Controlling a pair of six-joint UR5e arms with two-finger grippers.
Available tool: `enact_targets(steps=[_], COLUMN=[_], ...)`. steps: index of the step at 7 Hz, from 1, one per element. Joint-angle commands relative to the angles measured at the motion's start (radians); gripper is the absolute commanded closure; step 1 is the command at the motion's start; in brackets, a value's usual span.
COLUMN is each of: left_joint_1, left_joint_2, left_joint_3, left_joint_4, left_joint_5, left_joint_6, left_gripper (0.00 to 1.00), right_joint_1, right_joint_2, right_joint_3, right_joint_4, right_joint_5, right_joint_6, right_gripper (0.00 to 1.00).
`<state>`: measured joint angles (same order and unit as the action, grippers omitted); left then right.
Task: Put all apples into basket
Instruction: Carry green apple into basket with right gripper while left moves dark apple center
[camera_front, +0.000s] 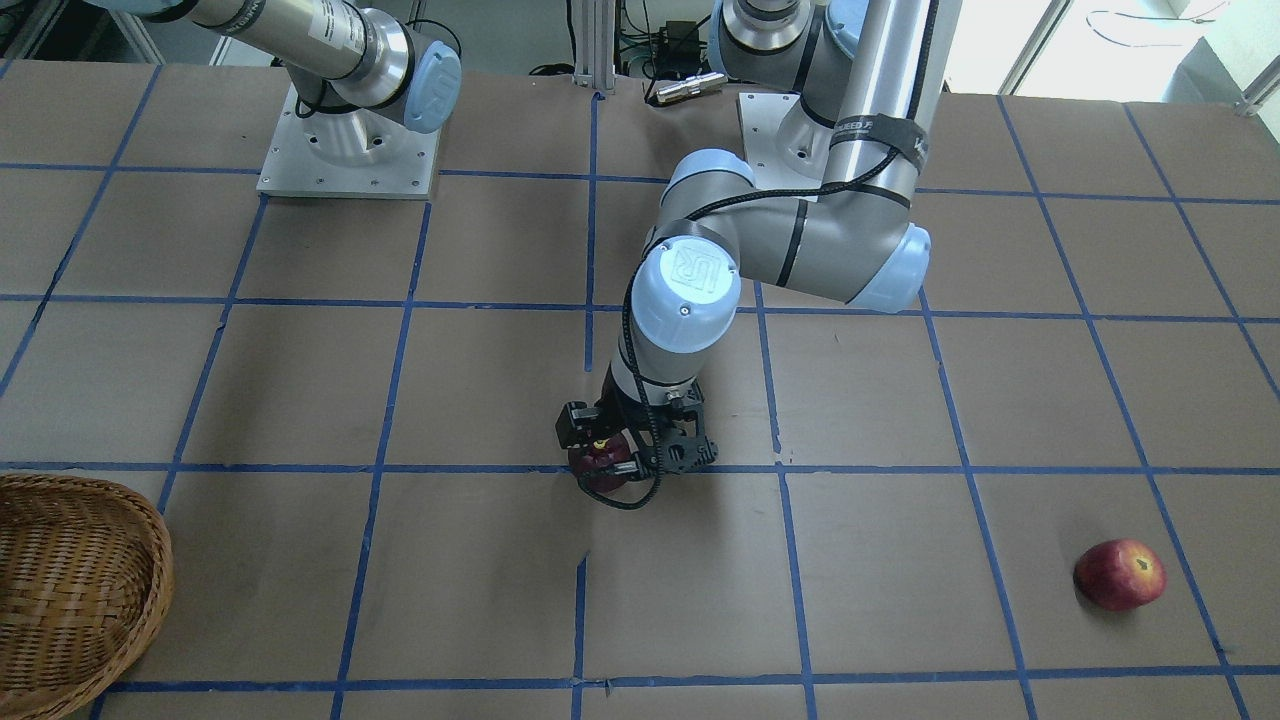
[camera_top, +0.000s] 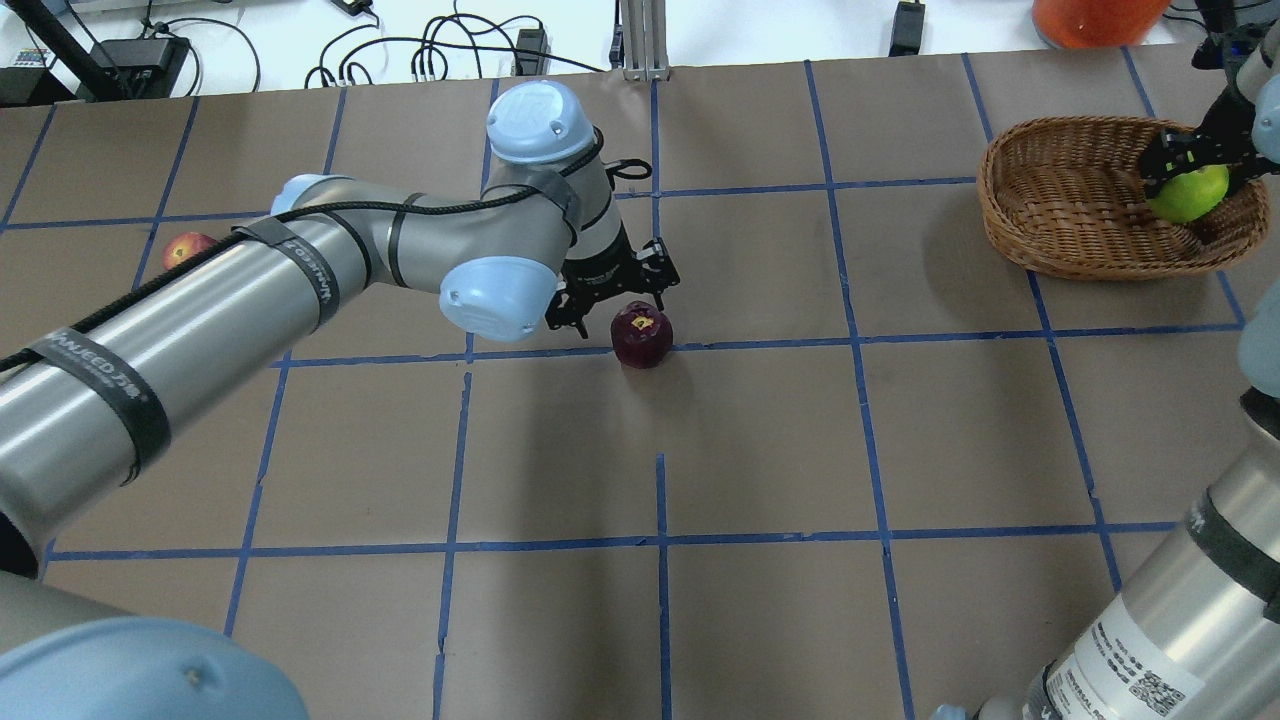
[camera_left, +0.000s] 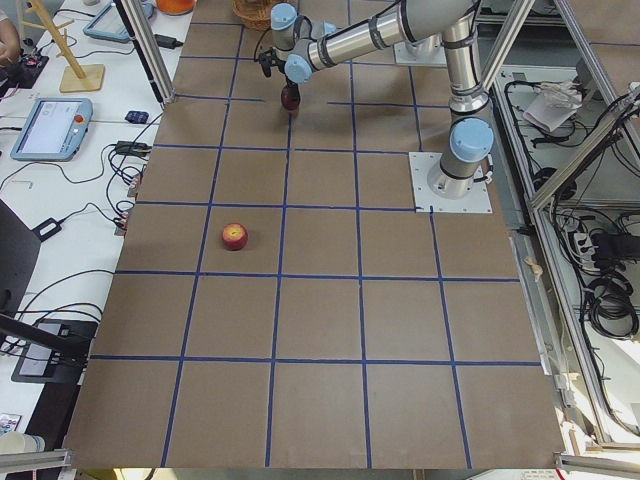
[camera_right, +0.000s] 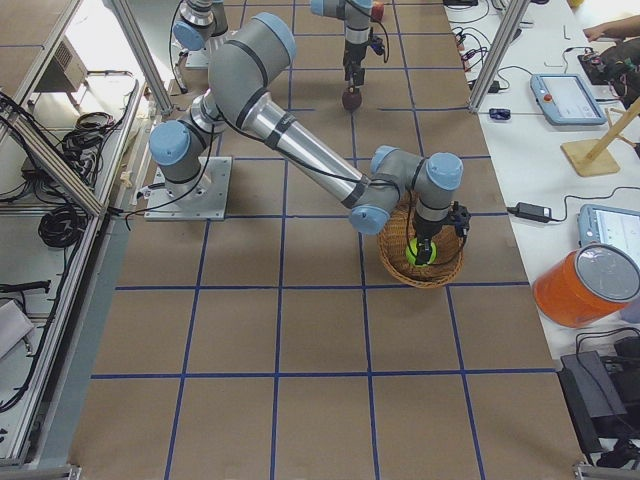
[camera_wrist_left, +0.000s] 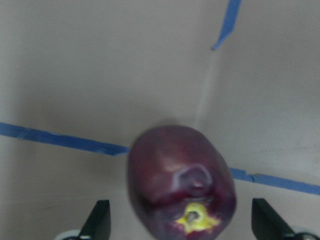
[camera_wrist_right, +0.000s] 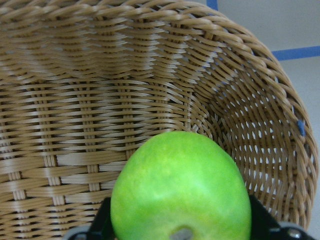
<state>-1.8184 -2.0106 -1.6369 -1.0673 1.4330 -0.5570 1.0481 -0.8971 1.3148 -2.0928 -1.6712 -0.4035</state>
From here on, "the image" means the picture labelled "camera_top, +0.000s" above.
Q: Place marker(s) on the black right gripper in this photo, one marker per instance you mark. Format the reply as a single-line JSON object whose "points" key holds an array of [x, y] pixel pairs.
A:
{"points": [[1221, 128]]}

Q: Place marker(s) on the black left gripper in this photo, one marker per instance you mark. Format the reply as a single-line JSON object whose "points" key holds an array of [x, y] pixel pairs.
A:
{"points": [[597, 272]]}

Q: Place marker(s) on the green apple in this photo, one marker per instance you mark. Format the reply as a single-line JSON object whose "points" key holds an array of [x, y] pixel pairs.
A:
{"points": [[1190, 196]]}

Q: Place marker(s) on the dark red apple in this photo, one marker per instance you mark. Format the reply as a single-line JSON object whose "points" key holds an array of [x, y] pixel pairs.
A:
{"points": [[641, 335]]}

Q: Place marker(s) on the red yellow apple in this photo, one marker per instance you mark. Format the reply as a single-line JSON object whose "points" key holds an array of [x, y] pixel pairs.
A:
{"points": [[183, 247]]}

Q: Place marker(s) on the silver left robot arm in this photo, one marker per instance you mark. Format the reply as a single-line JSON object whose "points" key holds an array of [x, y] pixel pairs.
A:
{"points": [[89, 407]]}

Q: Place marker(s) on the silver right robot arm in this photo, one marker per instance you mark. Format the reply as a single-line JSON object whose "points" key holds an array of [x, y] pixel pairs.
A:
{"points": [[1193, 633]]}

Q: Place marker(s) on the woven wicker basket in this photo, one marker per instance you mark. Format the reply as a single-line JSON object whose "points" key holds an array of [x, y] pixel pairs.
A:
{"points": [[1063, 196]]}

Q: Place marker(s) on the orange plastic bucket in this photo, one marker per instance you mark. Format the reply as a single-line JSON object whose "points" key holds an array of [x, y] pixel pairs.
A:
{"points": [[1086, 24]]}

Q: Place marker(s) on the black power adapter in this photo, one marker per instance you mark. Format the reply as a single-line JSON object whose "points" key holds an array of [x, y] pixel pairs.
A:
{"points": [[907, 29]]}

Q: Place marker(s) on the aluminium frame post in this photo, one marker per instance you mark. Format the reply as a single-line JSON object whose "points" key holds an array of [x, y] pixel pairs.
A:
{"points": [[644, 46]]}

